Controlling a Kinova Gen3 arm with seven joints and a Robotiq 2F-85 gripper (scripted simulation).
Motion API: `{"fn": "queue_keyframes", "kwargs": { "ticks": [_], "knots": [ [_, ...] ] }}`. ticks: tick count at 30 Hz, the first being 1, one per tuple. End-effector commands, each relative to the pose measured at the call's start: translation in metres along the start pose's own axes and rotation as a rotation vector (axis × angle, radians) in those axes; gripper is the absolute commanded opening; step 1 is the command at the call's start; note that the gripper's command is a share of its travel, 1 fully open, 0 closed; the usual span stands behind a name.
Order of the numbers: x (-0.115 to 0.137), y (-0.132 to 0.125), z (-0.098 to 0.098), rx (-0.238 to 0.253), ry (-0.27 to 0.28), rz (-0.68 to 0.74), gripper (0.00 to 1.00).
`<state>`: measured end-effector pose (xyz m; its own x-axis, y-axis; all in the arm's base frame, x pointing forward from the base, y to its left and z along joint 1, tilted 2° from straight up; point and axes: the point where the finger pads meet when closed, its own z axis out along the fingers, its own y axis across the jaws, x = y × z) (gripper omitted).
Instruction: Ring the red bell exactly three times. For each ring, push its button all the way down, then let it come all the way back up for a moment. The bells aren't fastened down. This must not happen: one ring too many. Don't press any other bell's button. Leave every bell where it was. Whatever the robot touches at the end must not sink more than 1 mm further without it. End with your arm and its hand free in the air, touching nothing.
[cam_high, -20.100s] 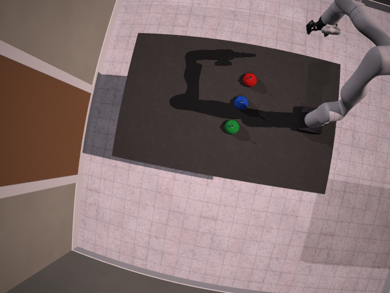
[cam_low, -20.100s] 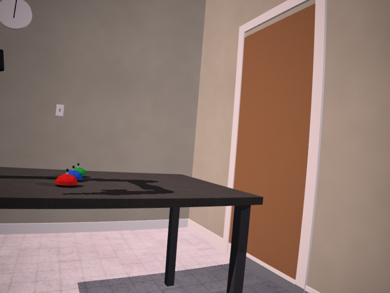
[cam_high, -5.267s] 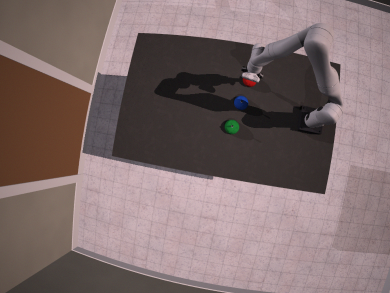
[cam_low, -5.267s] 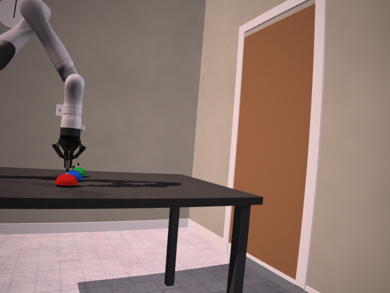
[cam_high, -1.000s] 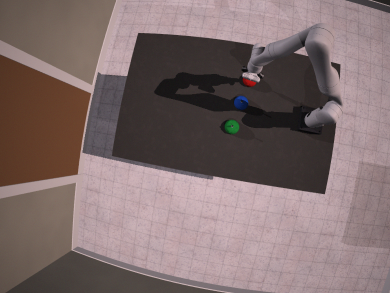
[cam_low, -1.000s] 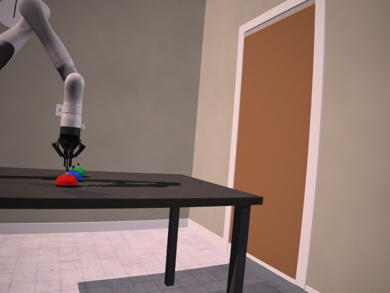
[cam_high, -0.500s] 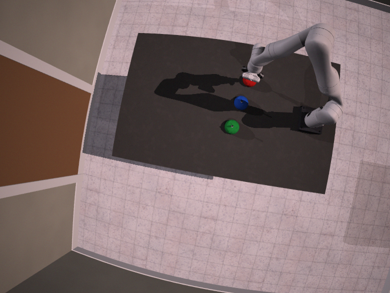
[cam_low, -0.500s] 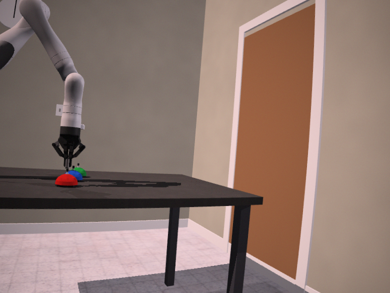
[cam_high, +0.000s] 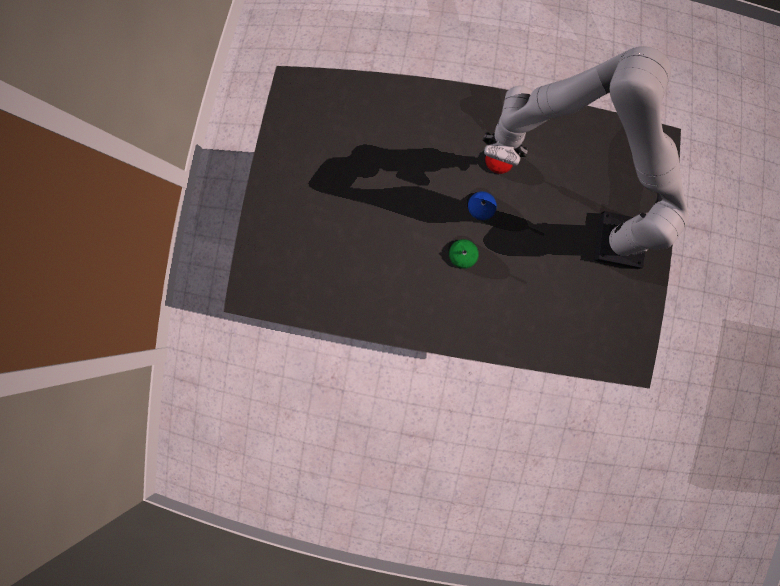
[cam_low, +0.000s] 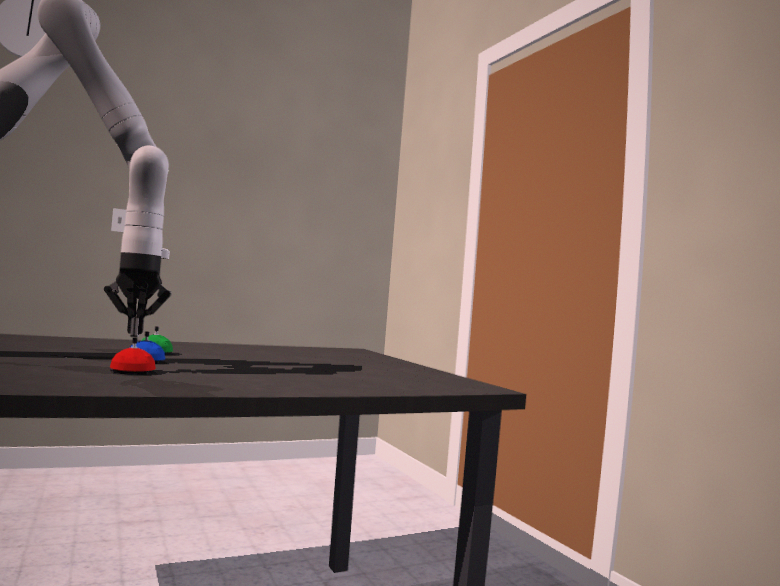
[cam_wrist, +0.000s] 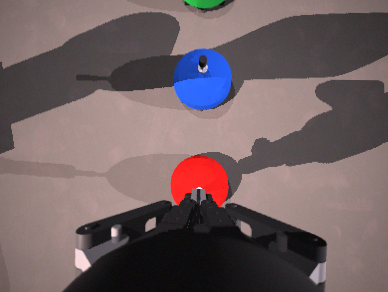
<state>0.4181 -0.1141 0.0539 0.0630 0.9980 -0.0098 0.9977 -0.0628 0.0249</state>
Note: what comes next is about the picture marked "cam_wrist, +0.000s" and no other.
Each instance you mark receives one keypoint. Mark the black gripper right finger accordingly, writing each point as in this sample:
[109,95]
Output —
[301,248]

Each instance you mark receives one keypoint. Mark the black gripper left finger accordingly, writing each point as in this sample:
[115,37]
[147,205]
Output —
[95,239]

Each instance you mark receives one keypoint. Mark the blue dome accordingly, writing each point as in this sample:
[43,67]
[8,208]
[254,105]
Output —
[202,82]

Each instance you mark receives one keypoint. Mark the red dome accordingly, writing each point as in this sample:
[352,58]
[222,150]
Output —
[199,172]

